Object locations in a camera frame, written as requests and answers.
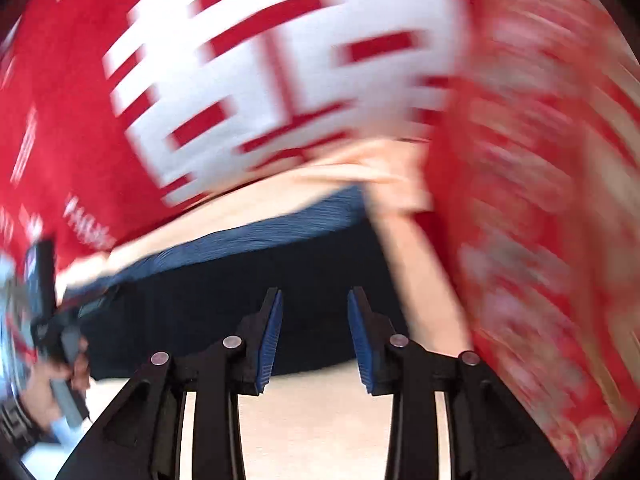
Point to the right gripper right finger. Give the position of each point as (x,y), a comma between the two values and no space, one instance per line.
(491,435)

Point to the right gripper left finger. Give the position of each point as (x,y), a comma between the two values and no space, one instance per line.
(138,435)

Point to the black pants blue waistband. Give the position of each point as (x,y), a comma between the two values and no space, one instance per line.
(185,298)

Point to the operator left hand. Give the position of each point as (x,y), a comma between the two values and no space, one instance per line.
(38,399)

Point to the cream seat cushion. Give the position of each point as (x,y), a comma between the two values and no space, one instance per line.
(323,423)

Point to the red patterned throw pillow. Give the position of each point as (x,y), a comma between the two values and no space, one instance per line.
(535,175)

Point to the red sofa cover white characters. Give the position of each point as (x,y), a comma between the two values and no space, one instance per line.
(119,115)

